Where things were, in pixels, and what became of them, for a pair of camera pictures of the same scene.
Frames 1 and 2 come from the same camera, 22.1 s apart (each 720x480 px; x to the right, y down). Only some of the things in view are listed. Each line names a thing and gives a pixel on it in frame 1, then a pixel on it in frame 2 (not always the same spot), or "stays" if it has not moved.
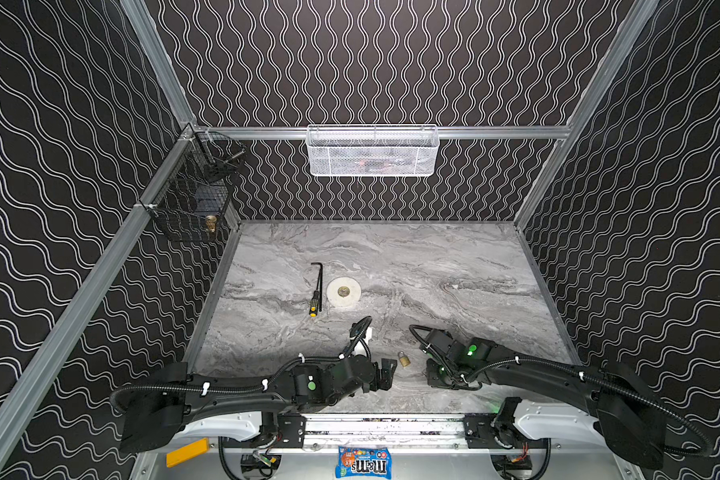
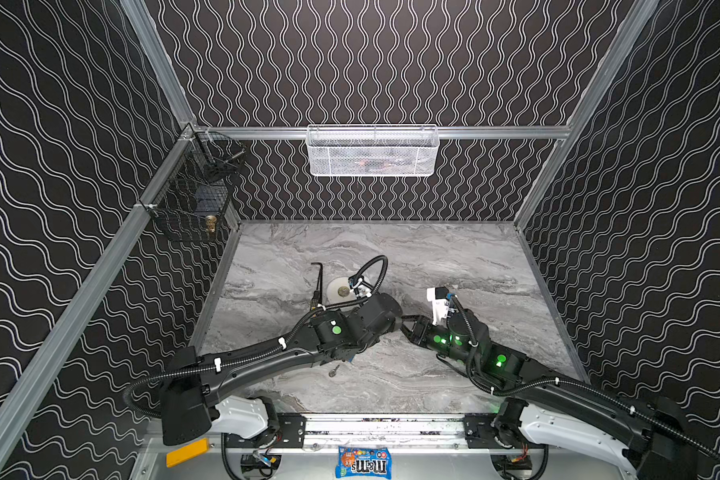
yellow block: x=186 y=452 stays
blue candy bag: x=363 y=462 stays
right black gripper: x=435 y=369 -> x=417 y=327
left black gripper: x=381 y=374 -> x=390 y=306
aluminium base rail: x=413 y=431 stays
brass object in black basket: x=211 y=222 stays
